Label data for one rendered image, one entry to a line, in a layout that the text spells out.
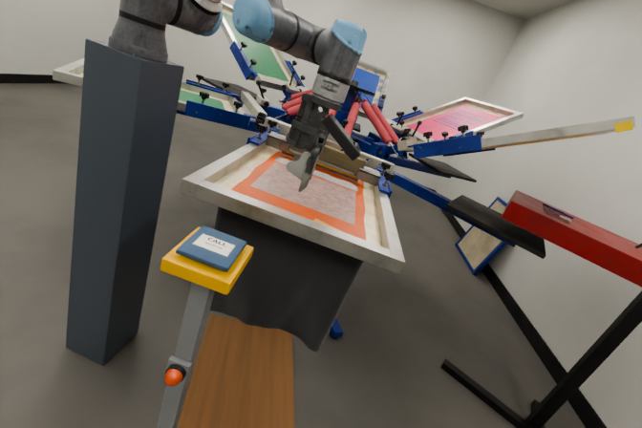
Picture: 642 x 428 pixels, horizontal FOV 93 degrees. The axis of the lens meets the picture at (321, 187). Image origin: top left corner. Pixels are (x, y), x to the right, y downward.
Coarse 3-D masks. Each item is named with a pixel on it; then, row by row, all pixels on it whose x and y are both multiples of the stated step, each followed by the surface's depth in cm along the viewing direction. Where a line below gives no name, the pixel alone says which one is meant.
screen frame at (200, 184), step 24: (264, 144) 128; (216, 168) 86; (192, 192) 75; (216, 192) 74; (264, 216) 75; (288, 216) 75; (384, 216) 97; (312, 240) 75; (336, 240) 74; (360, 240) 77; (384, 240) 86; (384, 264) 75
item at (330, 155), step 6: (288, 132) 128; (294, 150) 130; (300, 150) 130; (324, 150) 129; (330, 150) 128; (336, 150) 128; (324, 156) 129; (330, 156) 129; (336, 156) 129; (342, 156) 128; (330, 162) 130; (336, 162) 130; (342, 162) 129; (348, 162) 129; (354, 162) 129; (360, 162) 128; (348, 168) 130; (354, 168) 130; (354, 174) 130
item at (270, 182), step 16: (272, 160) 120; (256, 176) 101; (272, 176) 105; (288, 176) 111; (240, 192) 86; (256, 192) 89; (272, 192) 93; (288, 192) 97; (304, 192) 102; (288, 208) 87
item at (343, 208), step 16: (336, 176) 131; (320, 192) 107; (336, 192) 113; (352, 192) 118; (304, 208) 90; (320, 208) 94; (336, 208) 99; (352, 208) 103; (336, 224) 89; (352, 224) 92
